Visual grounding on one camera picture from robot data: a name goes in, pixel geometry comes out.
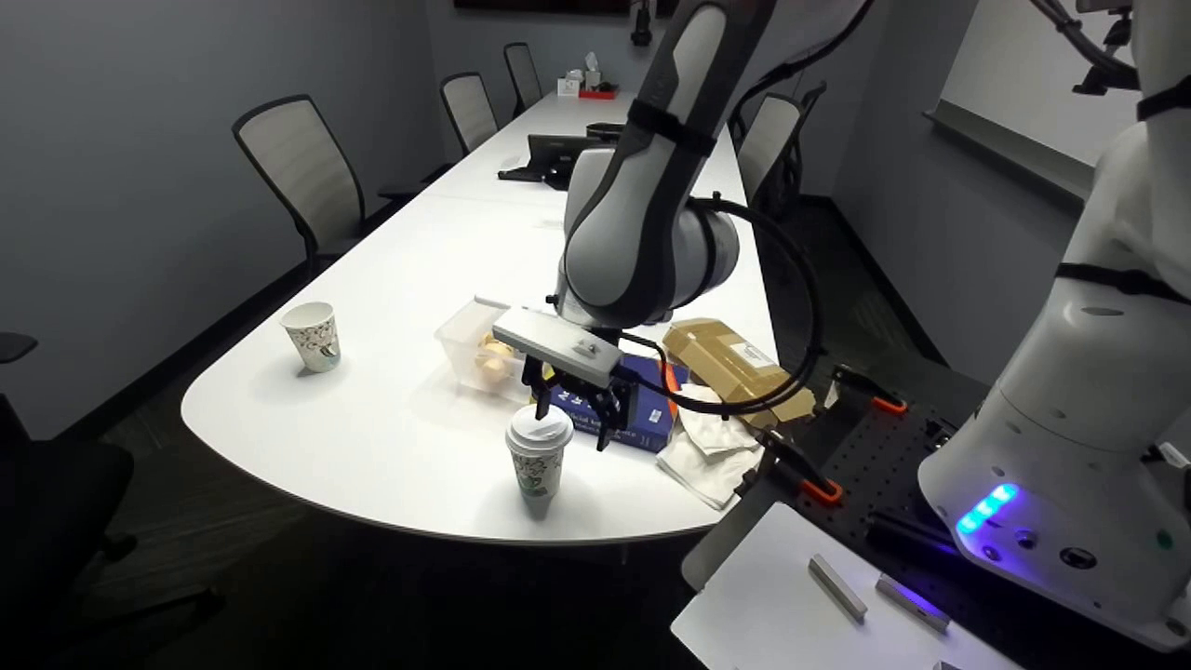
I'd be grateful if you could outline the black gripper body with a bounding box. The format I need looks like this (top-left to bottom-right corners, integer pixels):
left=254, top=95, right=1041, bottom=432
left=516, top=349, right=641, bottom=425

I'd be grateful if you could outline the white plastic cup lid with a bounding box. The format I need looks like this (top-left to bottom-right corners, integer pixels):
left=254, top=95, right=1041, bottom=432
left=500, top=403, right=580, bottom=459

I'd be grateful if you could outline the printed paper coffee cup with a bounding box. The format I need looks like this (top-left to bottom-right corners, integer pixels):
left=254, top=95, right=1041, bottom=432
left=502, top=435, right=577, bottom=523

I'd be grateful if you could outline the small printed paper cup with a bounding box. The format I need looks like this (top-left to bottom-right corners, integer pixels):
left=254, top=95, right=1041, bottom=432
left=278, top=298, right=345, bottom=380

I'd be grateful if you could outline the blue book with yellow stripe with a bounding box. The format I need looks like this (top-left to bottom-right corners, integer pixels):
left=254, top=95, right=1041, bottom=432
left=543, top=349, right=680, bottom=453

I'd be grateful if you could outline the yellow round fruit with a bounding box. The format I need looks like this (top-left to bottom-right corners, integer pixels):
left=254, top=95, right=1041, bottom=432
left=475, top=342, right=522, bottom=389

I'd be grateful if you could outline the clear plastic container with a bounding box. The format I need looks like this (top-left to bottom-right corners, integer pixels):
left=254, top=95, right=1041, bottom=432
left=431, top=293, right=565, bottom=404

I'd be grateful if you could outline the crumpled white tissue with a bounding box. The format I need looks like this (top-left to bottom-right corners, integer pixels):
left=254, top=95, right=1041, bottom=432
left=651, top=396, right=768, bottom=512

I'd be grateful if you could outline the black clamp orange tip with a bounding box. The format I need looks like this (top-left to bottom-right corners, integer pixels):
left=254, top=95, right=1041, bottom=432
left=831, top=361, right=913, bottom=419
left=753, top=425, right=851, bottom=512

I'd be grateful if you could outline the black conference device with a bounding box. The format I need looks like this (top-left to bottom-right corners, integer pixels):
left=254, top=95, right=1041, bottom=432
left=496, top=119, right=624, bottom=193

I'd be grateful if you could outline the white board sheet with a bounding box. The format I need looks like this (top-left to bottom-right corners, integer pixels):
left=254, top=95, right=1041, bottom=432
left=665, top=497, right=1028, bottom=670

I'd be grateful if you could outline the grey marker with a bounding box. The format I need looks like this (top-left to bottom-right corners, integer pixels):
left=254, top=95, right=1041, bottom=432
left=804, top=550, right=874, bottom=630
left=869, top=574, right=952, bottom=639

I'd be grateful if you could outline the white tissue box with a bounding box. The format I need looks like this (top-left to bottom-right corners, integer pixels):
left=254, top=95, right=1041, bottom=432
left=549, top=53, right=586, bottom=105

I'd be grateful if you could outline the black padded office chair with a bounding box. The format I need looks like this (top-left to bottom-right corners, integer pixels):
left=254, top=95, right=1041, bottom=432
left=0, top=326, right=142, bottom=639

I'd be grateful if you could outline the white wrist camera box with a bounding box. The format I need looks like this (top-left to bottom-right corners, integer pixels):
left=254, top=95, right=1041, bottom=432
left=491, top=301, right=627, bottom=389

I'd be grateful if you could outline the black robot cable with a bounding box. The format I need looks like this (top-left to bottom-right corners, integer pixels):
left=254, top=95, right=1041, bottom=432
left=613, top=188, right=831, bottom=419

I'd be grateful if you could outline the wall whiteboard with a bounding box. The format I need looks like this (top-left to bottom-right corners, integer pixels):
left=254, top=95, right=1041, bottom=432
left=928, top=0, right=1126, bottom=203

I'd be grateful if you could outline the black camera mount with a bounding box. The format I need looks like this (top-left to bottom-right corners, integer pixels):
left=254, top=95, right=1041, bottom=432
left=1028, top=0, right=1145, bottom=99

